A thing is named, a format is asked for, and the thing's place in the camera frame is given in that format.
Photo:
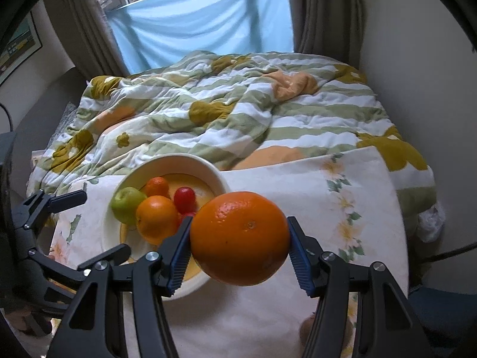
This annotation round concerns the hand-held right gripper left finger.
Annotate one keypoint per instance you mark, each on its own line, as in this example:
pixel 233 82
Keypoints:
pixel 179 257

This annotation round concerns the small tangerine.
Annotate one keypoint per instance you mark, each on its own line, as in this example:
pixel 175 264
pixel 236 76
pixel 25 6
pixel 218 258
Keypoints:
pixel 157 186

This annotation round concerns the cream and yellow bowl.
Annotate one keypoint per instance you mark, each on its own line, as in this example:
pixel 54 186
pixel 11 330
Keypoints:
pixel 179 164

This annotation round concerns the grey-brown curtain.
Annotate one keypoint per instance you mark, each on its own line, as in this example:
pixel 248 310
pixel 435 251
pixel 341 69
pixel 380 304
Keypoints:
pixel 82 26
pixel 324 15

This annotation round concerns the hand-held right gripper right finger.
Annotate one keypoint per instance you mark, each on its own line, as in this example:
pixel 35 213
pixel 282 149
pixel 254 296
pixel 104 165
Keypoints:
pixel 300 257

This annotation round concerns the green apple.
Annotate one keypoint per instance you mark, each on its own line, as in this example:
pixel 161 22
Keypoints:
pixel 125 205

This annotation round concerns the large orange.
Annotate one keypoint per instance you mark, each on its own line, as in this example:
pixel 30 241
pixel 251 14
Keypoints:
pixel 238 238
pixel 156 216

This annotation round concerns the floral white cloth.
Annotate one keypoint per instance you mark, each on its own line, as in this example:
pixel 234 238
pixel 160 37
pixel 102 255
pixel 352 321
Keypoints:
pixel 261 313

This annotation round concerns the white plastic bag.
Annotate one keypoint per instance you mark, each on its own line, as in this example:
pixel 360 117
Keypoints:
pixel 432 220

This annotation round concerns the framed wall poster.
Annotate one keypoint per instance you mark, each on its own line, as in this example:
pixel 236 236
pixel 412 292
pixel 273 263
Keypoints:
pixel 18 48

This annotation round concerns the striped floral blanket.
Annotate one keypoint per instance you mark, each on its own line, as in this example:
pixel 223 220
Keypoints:
pixel 223 112

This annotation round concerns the dark blue cloth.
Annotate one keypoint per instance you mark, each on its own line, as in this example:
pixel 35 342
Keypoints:
pixel 443 313

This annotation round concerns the grey patterned bedsheet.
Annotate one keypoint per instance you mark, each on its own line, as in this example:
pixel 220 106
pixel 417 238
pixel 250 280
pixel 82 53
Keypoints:
pixel 63 121

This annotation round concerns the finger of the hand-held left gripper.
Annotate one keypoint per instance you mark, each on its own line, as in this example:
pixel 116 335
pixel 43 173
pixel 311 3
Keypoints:
pixel 59 268
pixel 44 203

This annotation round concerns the grey headboard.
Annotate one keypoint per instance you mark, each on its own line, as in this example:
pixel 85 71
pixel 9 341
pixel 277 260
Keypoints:
pixel 41 97

